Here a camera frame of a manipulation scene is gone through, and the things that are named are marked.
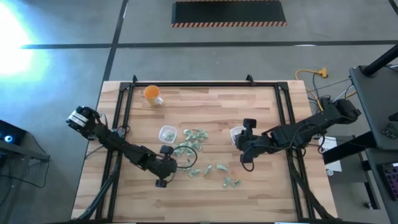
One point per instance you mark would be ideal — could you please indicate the black computer with blue light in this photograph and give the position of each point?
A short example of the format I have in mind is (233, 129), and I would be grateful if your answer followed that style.
(12, 130)

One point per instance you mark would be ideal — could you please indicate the black desk leg beam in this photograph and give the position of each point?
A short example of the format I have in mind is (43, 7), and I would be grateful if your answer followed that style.
(348, 149)

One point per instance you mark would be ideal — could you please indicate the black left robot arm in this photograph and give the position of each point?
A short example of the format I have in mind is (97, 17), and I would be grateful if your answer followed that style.
(109, 138)

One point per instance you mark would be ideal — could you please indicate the black keyboard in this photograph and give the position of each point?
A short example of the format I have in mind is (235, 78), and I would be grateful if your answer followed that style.
(390, 180)

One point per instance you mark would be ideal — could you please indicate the black aluminium table frame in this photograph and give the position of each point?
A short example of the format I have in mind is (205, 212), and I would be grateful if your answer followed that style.
(203, 84)

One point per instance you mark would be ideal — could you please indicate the green stevia sweetener packet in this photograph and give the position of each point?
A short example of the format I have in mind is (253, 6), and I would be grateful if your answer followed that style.
(188, 163)
(236, 183)
(189, 152)
(196, 145)
(184, 145)
(207, 170)
(201, 134)
(221, 167)
(169, 136)
(194, 173)
(226, 182)
(179, 151)
(187, 134)

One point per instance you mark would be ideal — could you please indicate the white paper sheet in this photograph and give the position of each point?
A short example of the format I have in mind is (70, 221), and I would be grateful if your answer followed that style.
(330, 144)

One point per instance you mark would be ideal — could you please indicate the clear plastic deli container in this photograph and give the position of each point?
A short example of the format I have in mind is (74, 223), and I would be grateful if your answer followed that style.
(160, 133)
(233, 132)

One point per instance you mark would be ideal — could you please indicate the small black controller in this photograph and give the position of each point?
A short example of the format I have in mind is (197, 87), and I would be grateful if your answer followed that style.
(390, 132)

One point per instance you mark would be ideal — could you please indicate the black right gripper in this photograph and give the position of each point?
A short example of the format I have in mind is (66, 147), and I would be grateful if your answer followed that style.
(255, 141)

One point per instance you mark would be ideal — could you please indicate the yellow ceramic mug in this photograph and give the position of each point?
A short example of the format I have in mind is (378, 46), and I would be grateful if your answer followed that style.
(151, 92)

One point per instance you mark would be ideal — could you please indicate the grey side shelf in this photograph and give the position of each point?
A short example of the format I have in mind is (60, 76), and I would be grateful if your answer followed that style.
(18, 151)

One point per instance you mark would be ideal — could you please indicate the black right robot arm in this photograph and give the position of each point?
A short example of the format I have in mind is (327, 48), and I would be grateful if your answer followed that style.
(311, 124)

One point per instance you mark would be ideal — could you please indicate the black hazard striped floor mat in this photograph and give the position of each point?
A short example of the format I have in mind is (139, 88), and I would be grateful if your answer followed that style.
(228, 12)

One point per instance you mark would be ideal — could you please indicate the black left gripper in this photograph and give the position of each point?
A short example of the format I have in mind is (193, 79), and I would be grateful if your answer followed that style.
(164, 168)

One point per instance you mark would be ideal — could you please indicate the black power adapter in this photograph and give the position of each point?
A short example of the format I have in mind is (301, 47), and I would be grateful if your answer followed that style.
(325, 101)

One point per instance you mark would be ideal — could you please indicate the grey desk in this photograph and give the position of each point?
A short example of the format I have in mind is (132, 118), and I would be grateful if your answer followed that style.
(379, 102)

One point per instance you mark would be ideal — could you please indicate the black pole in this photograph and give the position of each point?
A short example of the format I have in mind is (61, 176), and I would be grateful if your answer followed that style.
(381, 60)

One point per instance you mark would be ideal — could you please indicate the small white cap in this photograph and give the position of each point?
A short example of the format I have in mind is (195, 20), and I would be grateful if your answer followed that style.
(330, 172)

